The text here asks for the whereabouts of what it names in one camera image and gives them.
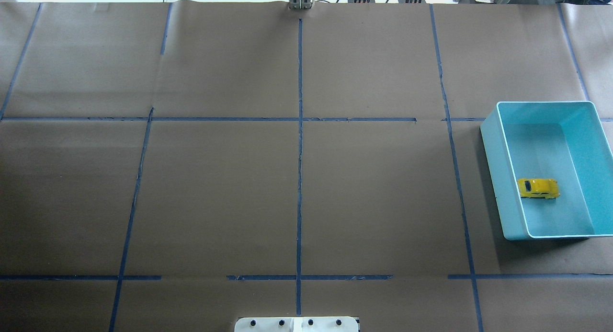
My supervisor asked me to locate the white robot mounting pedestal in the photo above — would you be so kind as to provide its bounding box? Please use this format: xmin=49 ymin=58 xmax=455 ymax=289
xmin=234 ymin=316 xmax=361 ymax=332

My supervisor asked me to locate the light blue plastic bin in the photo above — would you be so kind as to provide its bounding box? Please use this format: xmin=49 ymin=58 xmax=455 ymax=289
xmin=481 ymin=101 xmax=613 ymax=240

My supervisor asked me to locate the yellow beetle toy car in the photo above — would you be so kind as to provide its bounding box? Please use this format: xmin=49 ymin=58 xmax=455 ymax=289
xmin=516 ymin=178 xmax=561 ymax=199

